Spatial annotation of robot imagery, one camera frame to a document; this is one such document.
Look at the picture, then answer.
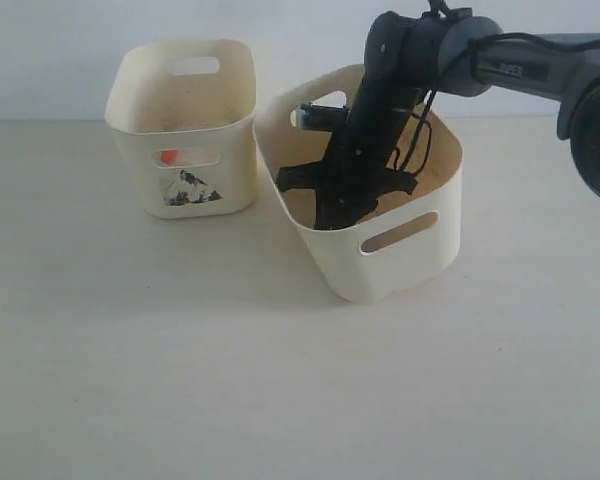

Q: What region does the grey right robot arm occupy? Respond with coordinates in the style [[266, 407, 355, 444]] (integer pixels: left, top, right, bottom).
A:
[[275, 1, 600, 231]]

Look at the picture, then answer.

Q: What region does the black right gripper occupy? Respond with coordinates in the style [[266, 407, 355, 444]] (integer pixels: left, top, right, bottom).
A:
[[276, 79, 419, 230]]

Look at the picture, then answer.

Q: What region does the plain cream plastic bin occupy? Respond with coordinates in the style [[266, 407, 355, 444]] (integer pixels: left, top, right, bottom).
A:
[[253, 64, 463, 303]]

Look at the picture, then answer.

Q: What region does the cream bin with mountain sticker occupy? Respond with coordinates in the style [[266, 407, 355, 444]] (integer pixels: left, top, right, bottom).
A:
[[104, 37, 257, 219]]

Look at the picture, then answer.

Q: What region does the orange-capped clear tube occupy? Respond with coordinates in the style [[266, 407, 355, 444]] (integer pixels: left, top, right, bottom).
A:
[[156, 147, 221, 167]]

